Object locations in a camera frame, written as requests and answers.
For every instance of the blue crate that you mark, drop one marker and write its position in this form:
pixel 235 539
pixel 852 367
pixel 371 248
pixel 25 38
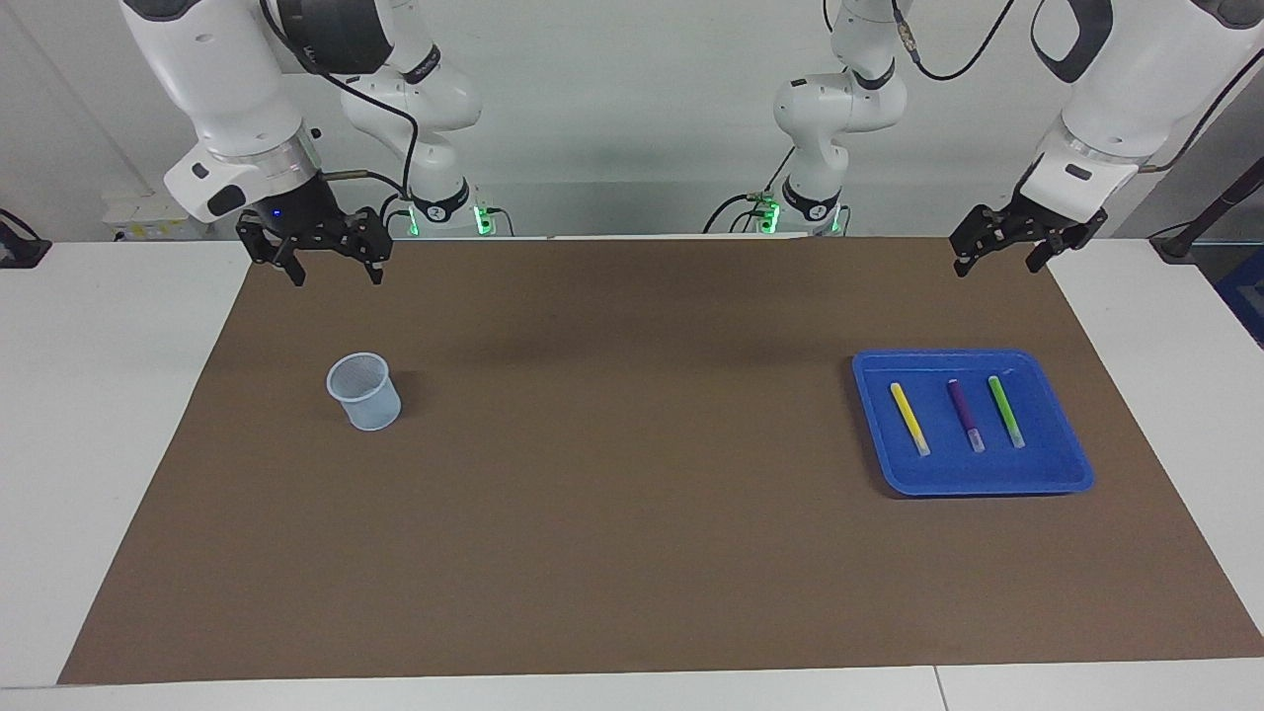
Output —
pixel 1246 296

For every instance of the translucent light blue cup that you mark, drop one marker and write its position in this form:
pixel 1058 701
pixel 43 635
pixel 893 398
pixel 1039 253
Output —
pixel 367 395

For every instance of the green marker pen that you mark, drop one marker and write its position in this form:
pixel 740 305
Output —
pixel 1006 410

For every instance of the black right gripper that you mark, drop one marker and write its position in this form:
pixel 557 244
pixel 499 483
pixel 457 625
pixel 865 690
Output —
pixel 301 217

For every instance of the yellow marker pen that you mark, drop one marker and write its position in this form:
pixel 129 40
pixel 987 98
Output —
pixel 908 415

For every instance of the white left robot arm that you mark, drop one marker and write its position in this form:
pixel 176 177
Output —
pixel 1126 99

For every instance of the blue plastic tray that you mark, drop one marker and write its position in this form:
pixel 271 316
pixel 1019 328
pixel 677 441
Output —
pixel 1047 464

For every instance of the purple marker pen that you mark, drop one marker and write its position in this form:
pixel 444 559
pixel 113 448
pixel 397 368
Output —
pixel 965 415

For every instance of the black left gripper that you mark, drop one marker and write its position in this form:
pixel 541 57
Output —
pixel 1052 222

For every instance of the white box yellow label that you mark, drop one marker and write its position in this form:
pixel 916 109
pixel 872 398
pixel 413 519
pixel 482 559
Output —
pixel 148 212

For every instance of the black stand pole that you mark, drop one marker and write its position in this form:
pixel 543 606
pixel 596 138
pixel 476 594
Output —
pixel 1210 212

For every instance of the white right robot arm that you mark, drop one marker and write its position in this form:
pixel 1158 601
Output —
pixel 227 89

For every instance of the black table clamp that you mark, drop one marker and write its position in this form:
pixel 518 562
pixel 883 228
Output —
pixel 20 252

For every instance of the brown table mat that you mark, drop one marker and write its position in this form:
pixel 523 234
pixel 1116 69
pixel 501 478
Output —
pixel 632 513

